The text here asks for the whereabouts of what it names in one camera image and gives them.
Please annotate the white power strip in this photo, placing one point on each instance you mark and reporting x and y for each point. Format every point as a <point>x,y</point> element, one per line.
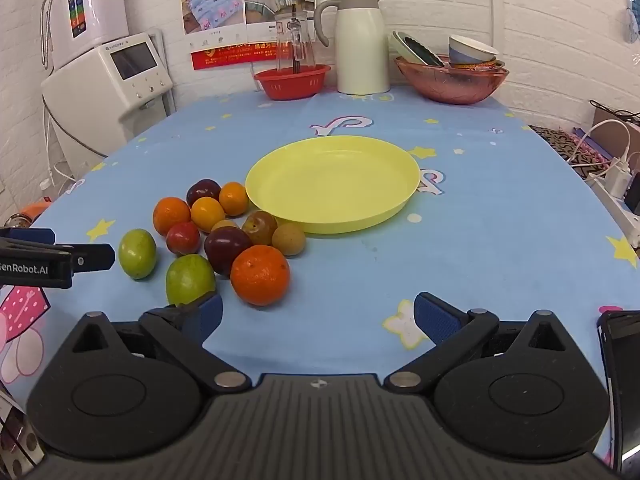
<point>620,212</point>

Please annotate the yellow-orange kumquat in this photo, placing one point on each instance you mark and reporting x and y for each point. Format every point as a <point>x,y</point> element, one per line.
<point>207,213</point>

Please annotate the red plum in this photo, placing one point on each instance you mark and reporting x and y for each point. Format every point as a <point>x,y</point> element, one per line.
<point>183,238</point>

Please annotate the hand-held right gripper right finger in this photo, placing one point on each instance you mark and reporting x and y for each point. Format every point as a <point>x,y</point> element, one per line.
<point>434,317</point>

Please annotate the small orange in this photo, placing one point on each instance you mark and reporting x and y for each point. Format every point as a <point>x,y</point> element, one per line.
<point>234,198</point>

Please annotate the white and blue bowl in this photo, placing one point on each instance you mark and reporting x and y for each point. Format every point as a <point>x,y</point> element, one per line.
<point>470,50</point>

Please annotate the patterned rim bowl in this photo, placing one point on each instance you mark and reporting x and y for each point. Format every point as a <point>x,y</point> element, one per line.
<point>492,66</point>

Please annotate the medium orange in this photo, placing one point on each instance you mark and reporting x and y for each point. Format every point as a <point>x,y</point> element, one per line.
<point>171,215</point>

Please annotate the cardboard box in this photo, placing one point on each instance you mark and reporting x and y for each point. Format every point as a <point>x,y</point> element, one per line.
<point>607,135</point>

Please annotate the small dark purple plum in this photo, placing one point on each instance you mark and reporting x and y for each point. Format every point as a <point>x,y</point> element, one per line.
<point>203,191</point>

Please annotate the large orange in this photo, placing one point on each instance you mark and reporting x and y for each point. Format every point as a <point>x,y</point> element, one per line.
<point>260,276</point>

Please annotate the red plastic basket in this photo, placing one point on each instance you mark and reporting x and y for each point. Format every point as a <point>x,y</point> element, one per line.
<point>292,85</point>

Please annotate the bedding wall poster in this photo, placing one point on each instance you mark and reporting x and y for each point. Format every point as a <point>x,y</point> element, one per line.
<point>215,0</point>

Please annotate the dark patterned cloth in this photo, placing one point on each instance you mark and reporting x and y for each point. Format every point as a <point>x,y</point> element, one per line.
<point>565,147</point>

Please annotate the black adapter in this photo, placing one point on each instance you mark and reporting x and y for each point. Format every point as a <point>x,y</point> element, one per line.
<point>634,192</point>

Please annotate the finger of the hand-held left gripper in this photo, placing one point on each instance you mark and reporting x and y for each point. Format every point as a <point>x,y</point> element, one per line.
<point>95,257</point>
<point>30,235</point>

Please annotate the white charger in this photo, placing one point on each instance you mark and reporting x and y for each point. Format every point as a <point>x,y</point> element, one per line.
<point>617,180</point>

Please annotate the white thermos jug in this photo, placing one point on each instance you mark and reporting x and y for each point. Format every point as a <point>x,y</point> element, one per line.
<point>360,45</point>

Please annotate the white wall pipe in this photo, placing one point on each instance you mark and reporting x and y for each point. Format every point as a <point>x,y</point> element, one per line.
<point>495,0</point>

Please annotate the white water purifier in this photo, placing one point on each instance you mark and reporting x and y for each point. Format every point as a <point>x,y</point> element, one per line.
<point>100,5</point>

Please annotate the white appliance with screen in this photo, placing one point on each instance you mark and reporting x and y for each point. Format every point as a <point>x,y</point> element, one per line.
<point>100,110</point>

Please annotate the pink glass bowl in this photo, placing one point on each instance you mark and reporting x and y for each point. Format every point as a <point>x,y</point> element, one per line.
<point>450,87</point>

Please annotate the large dark purple plum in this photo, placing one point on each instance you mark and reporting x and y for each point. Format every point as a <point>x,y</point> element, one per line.
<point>227,251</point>

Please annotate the yellow plastic plate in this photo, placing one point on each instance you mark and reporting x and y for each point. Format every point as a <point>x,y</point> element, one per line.
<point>332,185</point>

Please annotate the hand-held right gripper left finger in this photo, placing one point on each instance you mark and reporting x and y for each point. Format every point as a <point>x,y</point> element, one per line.
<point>207,316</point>

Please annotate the brown longan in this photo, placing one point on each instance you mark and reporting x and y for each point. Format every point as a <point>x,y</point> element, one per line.
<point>288,240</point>

